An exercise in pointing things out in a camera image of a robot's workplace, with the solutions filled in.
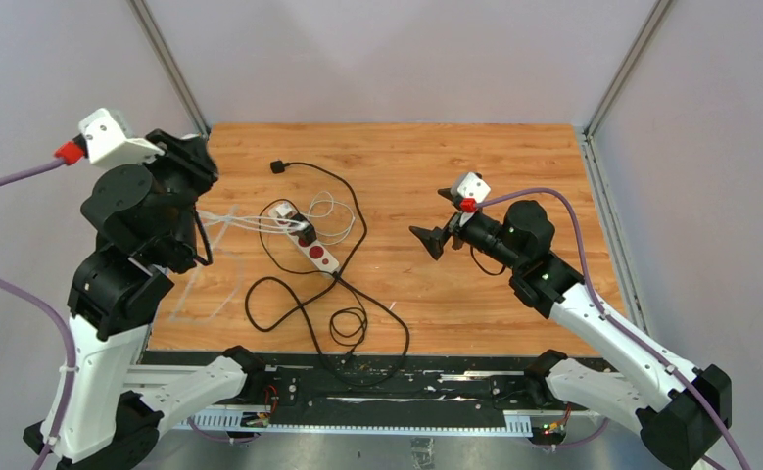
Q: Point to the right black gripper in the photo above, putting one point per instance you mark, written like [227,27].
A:
[435,240]

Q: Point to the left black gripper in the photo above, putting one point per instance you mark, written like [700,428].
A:
[190,153]

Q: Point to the white usb charger plug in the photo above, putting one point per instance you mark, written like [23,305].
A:
[283,210]

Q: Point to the white red power strip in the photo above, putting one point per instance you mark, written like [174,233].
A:
[321,260]

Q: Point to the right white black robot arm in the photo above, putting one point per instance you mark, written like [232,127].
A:
[601,311]

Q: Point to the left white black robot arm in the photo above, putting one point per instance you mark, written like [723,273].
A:
[145,218]

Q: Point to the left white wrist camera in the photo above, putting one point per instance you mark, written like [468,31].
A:
[106,140]

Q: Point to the black power cord plug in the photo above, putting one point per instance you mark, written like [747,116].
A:
[278,166]

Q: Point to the aluminium frame rail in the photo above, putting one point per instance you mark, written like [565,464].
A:
[429,396]

